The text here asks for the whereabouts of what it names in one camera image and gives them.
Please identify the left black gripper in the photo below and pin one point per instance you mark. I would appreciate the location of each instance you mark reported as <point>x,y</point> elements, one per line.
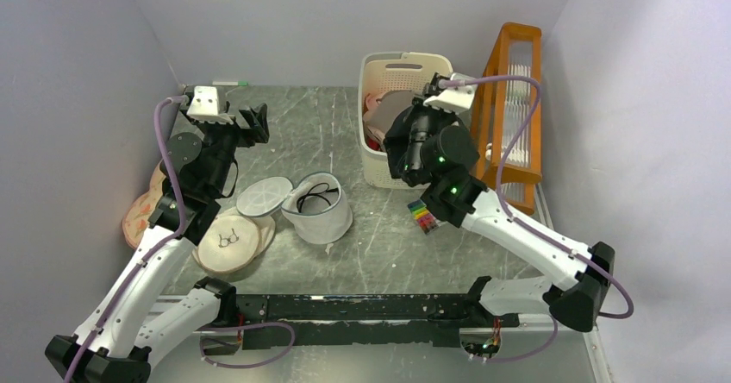
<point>258,130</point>

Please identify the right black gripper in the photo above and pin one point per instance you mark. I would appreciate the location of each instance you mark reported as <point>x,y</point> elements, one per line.
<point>418,108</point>

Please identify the white mesh laundry bag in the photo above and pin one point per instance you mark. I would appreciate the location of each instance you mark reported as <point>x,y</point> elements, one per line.
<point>316,206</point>

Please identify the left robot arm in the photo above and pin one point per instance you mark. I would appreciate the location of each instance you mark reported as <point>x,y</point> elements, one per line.
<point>116,343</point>

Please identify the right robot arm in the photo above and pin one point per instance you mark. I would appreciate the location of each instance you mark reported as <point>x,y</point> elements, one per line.
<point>574,276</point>

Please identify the cream plastic laundry basket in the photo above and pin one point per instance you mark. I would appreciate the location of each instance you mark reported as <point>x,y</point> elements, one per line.
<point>391,71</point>

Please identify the grey brown cloth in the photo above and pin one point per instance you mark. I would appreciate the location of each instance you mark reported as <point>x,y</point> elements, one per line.
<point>392,105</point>

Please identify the red cloth in basket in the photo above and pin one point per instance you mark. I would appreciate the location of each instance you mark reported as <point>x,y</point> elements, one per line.
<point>373,144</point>

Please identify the pink cloth in basket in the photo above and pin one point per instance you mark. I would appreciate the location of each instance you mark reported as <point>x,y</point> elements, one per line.
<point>371,104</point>

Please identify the green white marker pen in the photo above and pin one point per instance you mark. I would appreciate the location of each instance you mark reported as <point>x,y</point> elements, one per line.
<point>229,83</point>

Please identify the pack of coloured markers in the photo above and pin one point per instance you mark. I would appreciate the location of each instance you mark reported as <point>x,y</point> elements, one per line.
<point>426,221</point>

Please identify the orange wooden rack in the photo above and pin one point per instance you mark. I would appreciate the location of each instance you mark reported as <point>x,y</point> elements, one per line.
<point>499,110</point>

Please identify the beige round fabric pad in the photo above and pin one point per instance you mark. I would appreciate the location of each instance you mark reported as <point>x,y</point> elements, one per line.
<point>233,241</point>

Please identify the floral pink oven mitt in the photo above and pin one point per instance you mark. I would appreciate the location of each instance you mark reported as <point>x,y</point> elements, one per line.
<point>135,221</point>

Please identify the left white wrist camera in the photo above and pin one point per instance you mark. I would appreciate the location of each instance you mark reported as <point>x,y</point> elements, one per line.
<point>208,104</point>

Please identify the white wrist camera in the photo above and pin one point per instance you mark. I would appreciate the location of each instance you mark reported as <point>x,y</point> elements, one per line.
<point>208,104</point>
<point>457,99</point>

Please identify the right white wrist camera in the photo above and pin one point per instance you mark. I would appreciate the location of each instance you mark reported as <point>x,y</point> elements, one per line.
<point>457,99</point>

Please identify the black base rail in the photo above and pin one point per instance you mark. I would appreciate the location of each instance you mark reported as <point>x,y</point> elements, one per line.
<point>339,320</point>

